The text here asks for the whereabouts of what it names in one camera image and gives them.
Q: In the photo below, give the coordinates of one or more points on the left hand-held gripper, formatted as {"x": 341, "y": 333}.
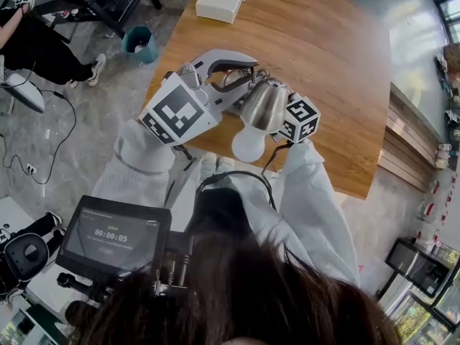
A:
{"x": 176, "y": 111}

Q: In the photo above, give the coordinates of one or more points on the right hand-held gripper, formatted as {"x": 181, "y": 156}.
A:
{"x": 300, "y": 120}

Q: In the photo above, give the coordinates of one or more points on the person's left forearm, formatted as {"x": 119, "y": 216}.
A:
{"x": 140, "y": 156}

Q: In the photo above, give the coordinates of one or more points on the person's right forearm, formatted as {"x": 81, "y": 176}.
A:
{"x": 312, "y": 200}

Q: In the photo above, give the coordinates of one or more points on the wooden table with white legs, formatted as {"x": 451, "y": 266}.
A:
{"x": 323, "y": 49}

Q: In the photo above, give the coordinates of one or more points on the person's right shoe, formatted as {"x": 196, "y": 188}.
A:
{"x": 225, "y": 163}

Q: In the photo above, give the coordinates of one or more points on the teal waste bin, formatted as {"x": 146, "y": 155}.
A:
{"x": 143, "y": 47}

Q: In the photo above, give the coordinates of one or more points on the wooden slatted bench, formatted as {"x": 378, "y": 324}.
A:
{"x": 406, "y": 146}

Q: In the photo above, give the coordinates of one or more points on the person's torso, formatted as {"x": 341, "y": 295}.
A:
{"x": 223, "y": 210}

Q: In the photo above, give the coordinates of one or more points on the brown bundle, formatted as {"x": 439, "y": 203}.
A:
{"x": 453, "y": 58}

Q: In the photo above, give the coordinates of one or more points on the black framed monitor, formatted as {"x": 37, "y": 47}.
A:
{"x": 418, "y": 268}

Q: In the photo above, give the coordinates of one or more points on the black timer screen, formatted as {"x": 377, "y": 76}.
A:
{"x": 111, "y": 237}

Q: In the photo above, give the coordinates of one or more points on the white and grey device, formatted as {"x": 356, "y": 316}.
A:
{"x": 23, "y": 92}

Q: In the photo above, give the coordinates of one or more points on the white power strip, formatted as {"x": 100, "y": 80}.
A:
{"x": 31, "y": 169}

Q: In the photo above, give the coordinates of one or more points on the black and white round device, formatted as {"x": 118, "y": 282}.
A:
{"x": 27, "y": 255}

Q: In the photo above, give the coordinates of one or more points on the black screen mount clamp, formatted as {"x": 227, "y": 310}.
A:
{"x": 176, "y": 261}

